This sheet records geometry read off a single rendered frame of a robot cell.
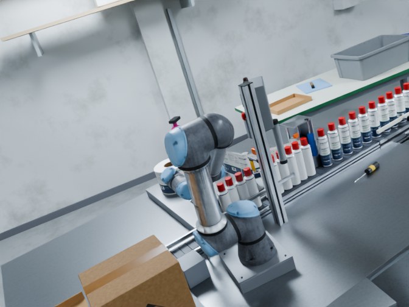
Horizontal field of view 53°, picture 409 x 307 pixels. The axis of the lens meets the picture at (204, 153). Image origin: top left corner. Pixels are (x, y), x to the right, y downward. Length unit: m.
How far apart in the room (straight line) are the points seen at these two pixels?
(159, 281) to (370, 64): 2.86
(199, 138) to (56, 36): 3.53
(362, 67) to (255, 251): 2.43
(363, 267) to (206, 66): 3.68
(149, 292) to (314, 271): 0.63
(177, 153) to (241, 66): 3.88
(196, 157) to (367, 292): 0.73
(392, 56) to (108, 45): 2.81
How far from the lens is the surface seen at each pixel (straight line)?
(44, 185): 4.98
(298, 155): 2.08
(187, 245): 1.91
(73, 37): 4.68
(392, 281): 2.49
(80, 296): 1.96
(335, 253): 1.72
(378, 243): 1.74
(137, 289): 1.38
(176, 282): 1.42
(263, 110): 1.71
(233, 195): 1.90
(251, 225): 1.57
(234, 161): 2.21
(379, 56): 3.84
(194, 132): 1.28
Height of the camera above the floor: 1.89
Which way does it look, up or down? 21 degrees down
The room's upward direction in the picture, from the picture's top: 18 degrees counter-clockwise
